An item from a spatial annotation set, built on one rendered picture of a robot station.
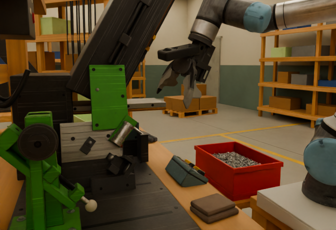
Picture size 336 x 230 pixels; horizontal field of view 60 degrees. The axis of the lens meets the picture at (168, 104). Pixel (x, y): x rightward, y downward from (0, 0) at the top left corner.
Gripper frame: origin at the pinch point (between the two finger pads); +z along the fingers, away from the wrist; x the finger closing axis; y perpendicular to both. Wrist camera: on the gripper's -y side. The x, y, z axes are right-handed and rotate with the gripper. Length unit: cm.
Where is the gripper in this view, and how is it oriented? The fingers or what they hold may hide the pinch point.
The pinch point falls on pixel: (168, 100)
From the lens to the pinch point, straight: 84.1
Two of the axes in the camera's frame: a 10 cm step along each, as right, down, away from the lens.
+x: -5.7, -3.0, 7.7
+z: -3.9, 9.2, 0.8
